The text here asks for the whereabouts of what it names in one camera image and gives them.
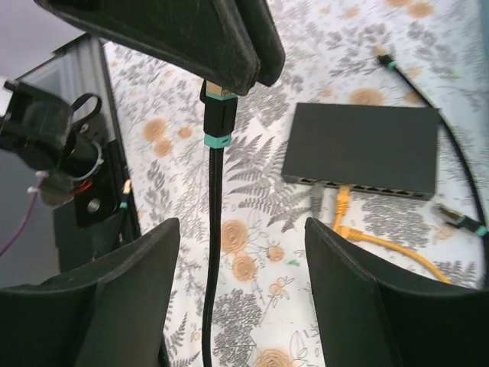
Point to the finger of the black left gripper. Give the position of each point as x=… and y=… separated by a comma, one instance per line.
x=205, y=38
x=265, y=38

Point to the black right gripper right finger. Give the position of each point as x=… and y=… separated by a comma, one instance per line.
x=371, y=312

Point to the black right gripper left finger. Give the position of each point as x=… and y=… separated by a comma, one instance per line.
x=109, y=312

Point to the black network switch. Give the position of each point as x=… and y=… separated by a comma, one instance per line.
x=386, y=150

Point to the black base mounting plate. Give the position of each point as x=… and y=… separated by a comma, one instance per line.
x=97, y=220

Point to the floral table mat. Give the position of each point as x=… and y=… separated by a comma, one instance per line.
x=345, y=52

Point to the aluminium frame rail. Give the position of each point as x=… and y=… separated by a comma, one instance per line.
x=77, y=68

